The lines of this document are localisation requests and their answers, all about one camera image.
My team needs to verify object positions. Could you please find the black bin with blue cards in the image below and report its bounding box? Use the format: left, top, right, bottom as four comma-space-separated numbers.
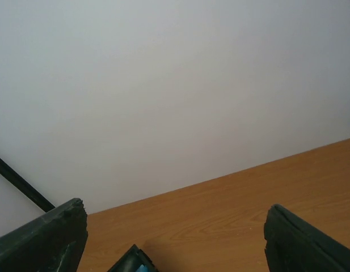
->
108, 244, 159, 272

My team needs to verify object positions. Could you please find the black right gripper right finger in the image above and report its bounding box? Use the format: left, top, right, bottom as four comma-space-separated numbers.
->
264, 204, 350, 271

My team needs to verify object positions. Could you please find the black frame post left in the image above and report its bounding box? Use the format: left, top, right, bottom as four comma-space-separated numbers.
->
0, 158, 55, 212

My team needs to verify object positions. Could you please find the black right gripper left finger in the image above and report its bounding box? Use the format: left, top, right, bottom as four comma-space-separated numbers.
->
0, 198, 88, 271

